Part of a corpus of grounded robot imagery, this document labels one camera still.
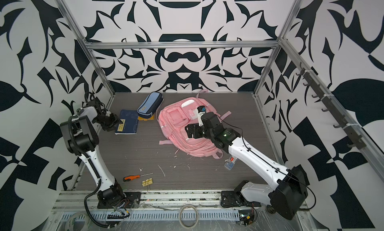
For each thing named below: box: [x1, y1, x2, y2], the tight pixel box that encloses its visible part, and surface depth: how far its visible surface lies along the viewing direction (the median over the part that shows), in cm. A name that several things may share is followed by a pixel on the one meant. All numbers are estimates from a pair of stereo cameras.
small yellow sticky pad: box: [137, 114, 155, 121], surface depth 105 cm
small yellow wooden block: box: [141, 177, 153, 187], surface depth 81 cm
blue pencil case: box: [137, 92, 163, 119], surface depth 108 cm
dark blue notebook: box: [114, 109, 139, 135], surface depth 104 cm
